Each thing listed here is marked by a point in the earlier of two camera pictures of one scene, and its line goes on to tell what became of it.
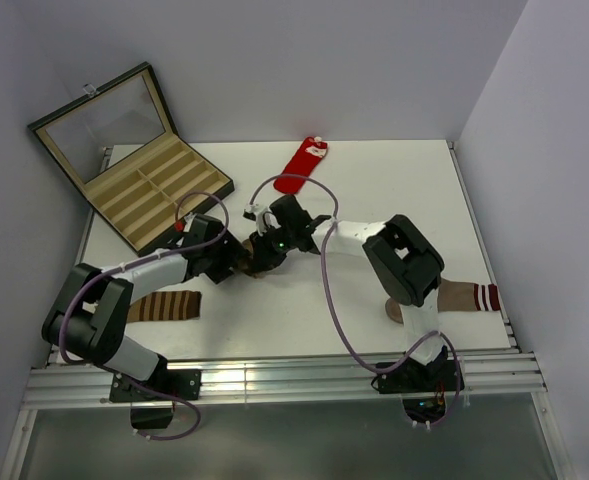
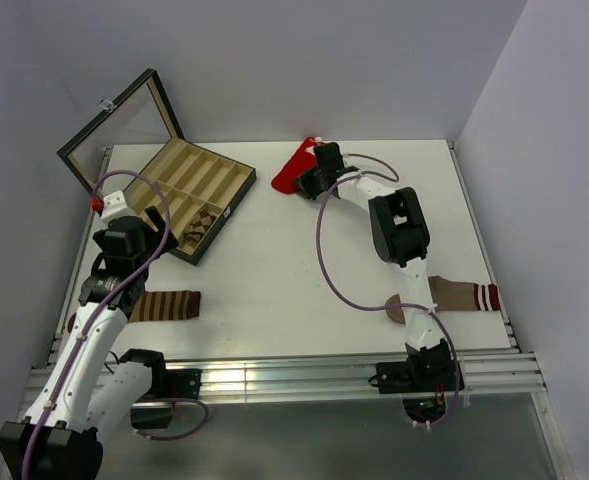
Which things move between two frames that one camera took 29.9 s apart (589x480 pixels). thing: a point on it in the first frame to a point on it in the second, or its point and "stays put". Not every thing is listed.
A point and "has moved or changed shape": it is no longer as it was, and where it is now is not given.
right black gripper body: x=274 y=245 to x=311 y=182
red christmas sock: x=311 y=151 stays put
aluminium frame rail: x=512 y=373 stays put
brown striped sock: x=181 y=305 stays put
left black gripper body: x=221 y=257 to x=155 y=241
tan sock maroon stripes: x=455 y=296 stays put
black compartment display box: x=120 y=145 has moved or changed shape
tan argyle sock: x=243 y=262 has moved or changed shape
